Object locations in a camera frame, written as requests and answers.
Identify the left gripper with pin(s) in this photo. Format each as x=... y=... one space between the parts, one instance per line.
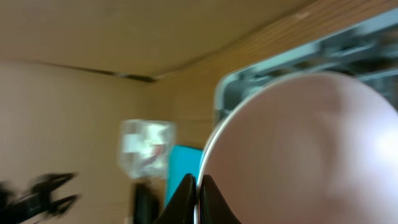
x=43 y=186

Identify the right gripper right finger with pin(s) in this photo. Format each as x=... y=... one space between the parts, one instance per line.
x=213 y=206

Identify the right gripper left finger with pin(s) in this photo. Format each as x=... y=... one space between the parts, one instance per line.
x=180 y=208

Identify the red snack wrapper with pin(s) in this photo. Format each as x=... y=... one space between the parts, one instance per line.
x=157 y=151

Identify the white napkin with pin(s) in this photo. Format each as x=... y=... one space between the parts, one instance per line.
x=152 y=137

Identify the small pink bowl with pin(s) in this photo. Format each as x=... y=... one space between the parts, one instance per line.
x=314 y=148

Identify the grey dishwasher rack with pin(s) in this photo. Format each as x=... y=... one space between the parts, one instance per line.
x=366 y=51

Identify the black plastic tray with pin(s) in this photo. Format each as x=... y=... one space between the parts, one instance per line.
x=145 y=204

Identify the teal serving tray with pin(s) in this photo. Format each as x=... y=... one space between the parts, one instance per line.
x=183 y=160

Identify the clear plastic bin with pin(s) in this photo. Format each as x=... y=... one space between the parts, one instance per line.
x=146 y=149

